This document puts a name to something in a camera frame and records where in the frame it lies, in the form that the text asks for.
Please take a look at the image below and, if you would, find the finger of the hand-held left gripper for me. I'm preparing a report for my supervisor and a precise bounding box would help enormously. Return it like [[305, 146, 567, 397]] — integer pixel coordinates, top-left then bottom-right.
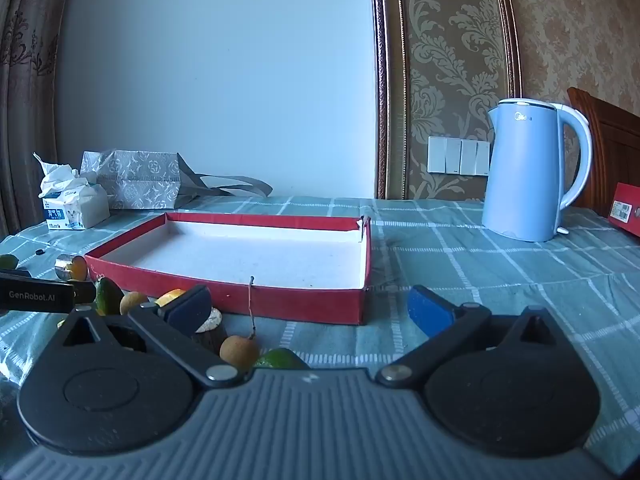
[[0, 269, 97, 314]]

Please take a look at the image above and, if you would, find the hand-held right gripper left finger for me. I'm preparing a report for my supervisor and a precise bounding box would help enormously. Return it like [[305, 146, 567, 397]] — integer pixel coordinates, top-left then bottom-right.
[[57, 284, 242, 389]]

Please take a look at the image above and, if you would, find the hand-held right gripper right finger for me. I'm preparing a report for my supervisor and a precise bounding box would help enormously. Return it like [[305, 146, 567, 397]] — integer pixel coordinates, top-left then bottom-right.
[[375, 284, 562, 389]]

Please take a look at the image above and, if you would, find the yellow fruit piece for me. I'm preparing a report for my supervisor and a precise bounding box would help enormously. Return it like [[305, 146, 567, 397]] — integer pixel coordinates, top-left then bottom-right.
[[154, 287, 187, 307]]

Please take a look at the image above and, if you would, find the dark sugarcane piece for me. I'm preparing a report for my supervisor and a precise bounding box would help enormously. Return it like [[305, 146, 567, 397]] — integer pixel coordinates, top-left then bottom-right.
[[192, 307, 227, 356]]

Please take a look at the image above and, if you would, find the brown longan with stem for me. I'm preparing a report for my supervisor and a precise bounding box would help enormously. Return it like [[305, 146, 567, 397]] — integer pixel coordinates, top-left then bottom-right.
[[219, 276, 261, 372]]

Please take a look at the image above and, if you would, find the green cucumber piece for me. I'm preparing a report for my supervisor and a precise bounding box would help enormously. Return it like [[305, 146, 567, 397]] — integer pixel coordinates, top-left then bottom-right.
[[94, 276, 126, 317]]

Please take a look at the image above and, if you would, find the red cardboard box tray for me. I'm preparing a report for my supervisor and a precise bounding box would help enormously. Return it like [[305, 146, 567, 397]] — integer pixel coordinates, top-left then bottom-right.
[[84, 212, 373, 326]]

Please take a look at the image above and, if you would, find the silver cylinder with orange end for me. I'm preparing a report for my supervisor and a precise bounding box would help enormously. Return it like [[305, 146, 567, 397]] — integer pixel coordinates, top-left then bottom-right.
[[54, 255, 89, 281]]

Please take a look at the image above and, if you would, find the green checked tablecloth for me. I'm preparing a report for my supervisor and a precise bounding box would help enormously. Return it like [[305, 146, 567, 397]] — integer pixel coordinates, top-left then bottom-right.
[[0, 195, 640, 476]]

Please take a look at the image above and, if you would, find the white tissue pack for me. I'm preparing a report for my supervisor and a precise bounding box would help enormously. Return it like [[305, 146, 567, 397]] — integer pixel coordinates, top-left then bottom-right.
[[32, 152, 111, 231]]

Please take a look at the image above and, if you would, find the grey patterned gift bag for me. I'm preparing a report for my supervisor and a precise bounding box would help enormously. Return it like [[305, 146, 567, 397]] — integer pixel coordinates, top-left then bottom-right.
[[80, 150, 274, 211]]

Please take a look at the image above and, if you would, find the light blue electric kettle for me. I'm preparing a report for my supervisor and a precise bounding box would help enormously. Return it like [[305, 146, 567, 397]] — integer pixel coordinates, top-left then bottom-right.
[[481, 98, 594, 243]]

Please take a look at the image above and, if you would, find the brown patterned curtain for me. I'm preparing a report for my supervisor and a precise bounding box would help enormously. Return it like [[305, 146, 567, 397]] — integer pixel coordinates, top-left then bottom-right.
[[0, 0, 77, 239]]

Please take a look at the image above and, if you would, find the red carton box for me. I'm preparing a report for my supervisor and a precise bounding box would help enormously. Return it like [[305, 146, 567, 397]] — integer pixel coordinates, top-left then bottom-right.
[[607, 182, 640, 239]]

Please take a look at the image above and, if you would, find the white wall switch panel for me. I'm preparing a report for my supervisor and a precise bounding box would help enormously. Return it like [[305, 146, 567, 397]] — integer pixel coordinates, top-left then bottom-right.
[[427, 136, 492, 177]]

